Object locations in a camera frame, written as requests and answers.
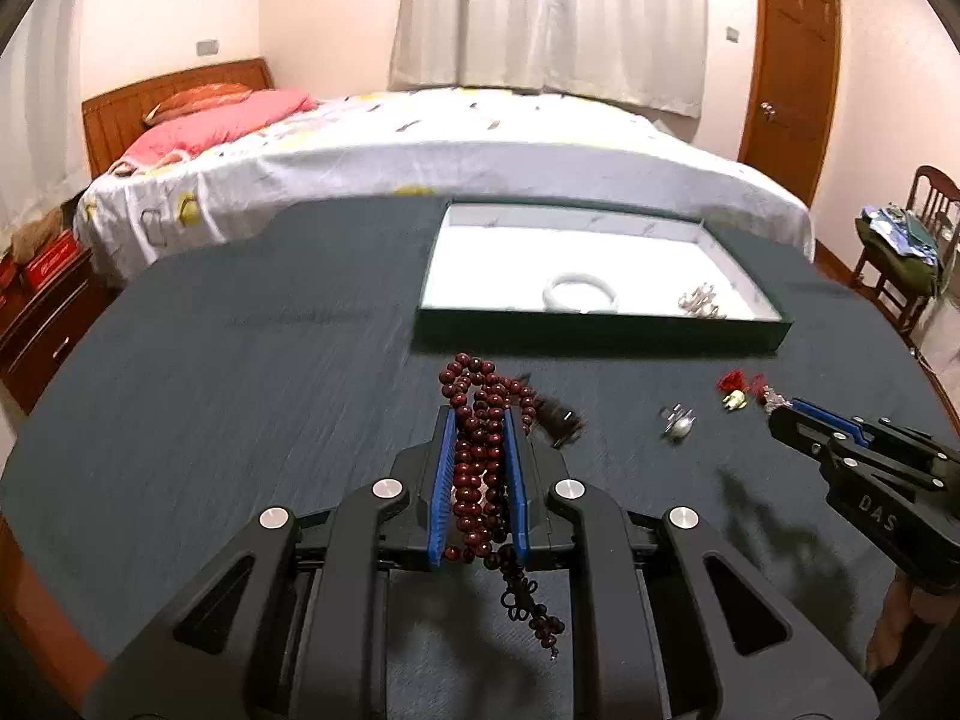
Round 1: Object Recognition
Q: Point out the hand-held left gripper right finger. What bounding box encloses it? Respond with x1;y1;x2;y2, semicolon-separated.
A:
502;405;880;720

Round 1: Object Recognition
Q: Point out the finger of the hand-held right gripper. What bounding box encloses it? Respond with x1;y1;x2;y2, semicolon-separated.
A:
787;397;960;477
767;409;931;488

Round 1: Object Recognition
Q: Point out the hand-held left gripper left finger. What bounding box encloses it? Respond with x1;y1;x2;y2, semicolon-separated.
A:
82;405;460;720

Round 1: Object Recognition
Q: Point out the dark red bead necklace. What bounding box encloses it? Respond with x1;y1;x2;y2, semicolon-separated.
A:
439;352;567;661

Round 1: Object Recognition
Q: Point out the black tassel hair accessory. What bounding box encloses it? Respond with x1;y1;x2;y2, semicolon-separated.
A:
525;390;590;445

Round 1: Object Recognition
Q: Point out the green jewelry tray white lining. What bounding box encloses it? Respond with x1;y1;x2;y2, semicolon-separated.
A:
415;199;794;355

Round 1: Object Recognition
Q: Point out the sparkly rose gold jewelry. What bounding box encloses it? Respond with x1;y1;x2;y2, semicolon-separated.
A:
677;283;722;320

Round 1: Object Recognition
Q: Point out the pile of clothes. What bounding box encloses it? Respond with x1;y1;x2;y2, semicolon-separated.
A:
855;202;942;293

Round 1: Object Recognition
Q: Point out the white jade bangle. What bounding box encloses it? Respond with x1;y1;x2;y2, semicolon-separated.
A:
542;272;621;316

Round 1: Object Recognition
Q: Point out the wooden chair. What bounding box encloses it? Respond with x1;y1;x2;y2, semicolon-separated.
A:
851;165;960;338

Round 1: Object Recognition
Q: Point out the bed with white cover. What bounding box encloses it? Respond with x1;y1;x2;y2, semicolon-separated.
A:
71;86;818;290

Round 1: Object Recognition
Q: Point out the brown wooden door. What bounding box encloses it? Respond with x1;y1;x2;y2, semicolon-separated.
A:
737;0;843;207

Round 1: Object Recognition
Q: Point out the dark wooden nightstand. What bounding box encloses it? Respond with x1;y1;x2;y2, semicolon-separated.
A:
0;247;117;413

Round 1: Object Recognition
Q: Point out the pink pillow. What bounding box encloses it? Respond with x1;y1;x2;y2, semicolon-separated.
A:
120;88;320;166

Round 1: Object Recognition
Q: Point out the red box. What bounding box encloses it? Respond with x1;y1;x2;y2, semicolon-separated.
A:
19;229;80;293

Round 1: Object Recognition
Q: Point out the orange patterned pillow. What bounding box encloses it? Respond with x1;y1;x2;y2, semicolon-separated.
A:
142;82;254;126

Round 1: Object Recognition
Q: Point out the white window curtain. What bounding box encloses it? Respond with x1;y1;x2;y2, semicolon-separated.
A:
388;0;710;119

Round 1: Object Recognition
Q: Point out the brown bag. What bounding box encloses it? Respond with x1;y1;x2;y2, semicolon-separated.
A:
11;210;65;252

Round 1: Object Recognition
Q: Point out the wooden bed headboard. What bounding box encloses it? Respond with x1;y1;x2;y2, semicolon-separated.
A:
81;58;275;179

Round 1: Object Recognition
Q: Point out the sheer white curtain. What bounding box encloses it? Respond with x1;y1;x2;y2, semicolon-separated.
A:
0;0;95;237

